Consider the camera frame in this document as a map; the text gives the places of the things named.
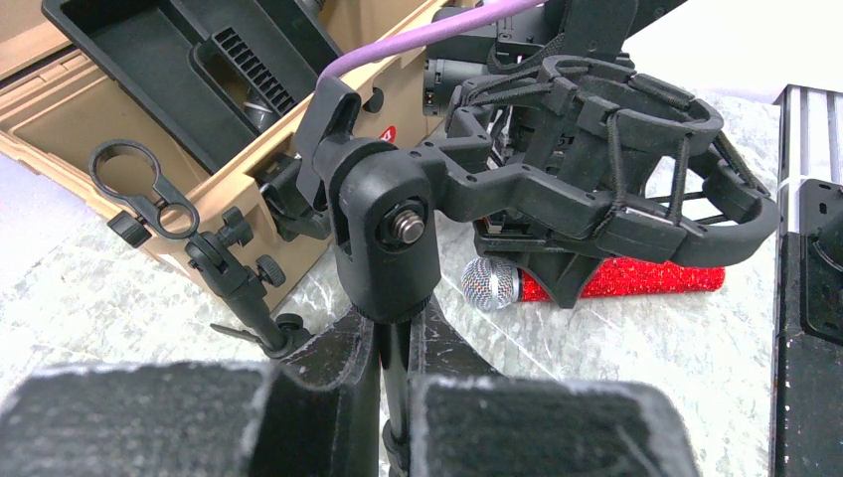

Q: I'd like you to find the black shock mount tripod stand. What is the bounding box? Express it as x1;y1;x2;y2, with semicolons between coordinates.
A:
294;56;778;476

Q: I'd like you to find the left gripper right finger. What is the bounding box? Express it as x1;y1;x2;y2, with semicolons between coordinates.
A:
409;301;699;476

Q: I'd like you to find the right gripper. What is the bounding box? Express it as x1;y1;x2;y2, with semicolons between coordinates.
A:
487;1;681;165

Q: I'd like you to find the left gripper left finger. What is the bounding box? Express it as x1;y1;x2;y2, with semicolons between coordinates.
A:
1;313;380;476

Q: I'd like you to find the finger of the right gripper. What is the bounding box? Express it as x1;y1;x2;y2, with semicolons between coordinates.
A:
471;217;606;310

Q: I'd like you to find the red glitter microphone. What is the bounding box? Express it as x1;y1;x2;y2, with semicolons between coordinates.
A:
461;257;726;311

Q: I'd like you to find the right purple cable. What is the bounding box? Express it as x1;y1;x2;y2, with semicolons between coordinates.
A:
315;0;548;86

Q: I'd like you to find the tan plastic case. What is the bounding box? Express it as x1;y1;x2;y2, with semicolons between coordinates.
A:
1;1;440;306

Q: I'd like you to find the black tray insert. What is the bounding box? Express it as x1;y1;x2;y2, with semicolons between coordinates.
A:
42;1;342;174

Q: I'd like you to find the small black tripod stand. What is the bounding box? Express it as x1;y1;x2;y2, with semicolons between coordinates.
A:
88;139;313;360

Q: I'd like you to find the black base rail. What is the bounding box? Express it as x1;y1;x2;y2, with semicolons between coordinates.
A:
770;84;842;476

